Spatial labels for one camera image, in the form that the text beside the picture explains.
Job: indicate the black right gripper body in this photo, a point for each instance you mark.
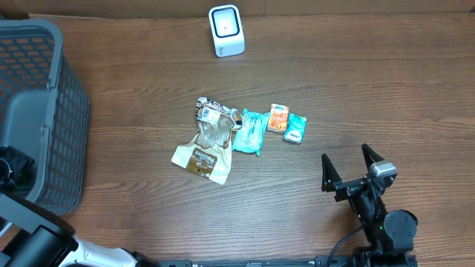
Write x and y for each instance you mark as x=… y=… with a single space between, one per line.
x=349 y=190

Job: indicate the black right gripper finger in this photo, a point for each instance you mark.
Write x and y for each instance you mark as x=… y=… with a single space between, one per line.
x=329 y=174
x=370 y=156

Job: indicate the teal tissue pack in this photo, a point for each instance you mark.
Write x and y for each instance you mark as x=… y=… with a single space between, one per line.
x=295 y=129

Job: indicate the orange tissue pack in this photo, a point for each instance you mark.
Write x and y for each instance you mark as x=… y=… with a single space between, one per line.
x=278 y=118

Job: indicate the teal wet wipes pack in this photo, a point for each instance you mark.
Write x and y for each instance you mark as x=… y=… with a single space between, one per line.
x=249 y=139

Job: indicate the clear bagged bread snack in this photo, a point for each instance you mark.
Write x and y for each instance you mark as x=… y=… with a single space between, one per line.
x=209 y=154

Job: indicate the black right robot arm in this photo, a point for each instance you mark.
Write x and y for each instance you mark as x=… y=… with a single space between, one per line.
x=389 y=234

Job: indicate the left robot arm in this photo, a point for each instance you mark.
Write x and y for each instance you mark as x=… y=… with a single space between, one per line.
x=44 y=239

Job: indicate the white barcode scanner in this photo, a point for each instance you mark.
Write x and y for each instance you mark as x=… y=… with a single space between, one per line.
x=227 y=30

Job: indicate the grey plastic shopping basket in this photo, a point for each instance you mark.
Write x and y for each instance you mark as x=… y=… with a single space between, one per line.
x=45 y=112

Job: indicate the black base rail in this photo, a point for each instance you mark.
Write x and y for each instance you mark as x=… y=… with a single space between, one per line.
x=318 y=261

